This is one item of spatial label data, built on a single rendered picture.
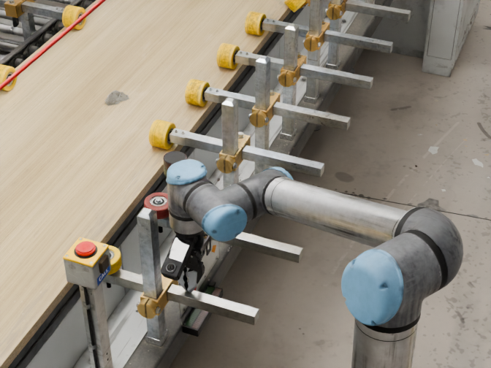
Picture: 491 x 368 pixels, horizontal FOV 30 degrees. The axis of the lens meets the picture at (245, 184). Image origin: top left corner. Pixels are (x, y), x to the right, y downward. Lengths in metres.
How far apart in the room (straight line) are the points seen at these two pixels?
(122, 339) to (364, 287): 1.13
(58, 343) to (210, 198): 0.62
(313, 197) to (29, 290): 0.79
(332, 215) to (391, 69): 3.16
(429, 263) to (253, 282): 2.06
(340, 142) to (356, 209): 2.56
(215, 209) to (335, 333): 1.51
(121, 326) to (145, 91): 0.82
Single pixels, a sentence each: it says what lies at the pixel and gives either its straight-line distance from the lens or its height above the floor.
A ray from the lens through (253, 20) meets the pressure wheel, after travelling 3.27.
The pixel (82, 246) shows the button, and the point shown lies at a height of 1.23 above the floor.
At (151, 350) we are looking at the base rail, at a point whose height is 0.70.
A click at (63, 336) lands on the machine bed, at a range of 2.39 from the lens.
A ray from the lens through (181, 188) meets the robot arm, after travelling 2.05.
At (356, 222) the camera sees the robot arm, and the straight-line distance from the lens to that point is 1.78.
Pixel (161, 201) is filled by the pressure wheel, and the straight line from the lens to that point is 2.52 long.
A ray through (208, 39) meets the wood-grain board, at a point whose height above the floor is 0.90.
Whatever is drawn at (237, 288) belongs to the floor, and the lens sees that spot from 3.55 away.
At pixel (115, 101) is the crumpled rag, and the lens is 2.94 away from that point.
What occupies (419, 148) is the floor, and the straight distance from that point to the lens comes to 4.35.
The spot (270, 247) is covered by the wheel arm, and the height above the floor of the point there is 0.86.
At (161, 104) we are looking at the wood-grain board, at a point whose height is 0.90.
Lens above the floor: 2.47
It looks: 38 degrees down
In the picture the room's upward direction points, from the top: straight up
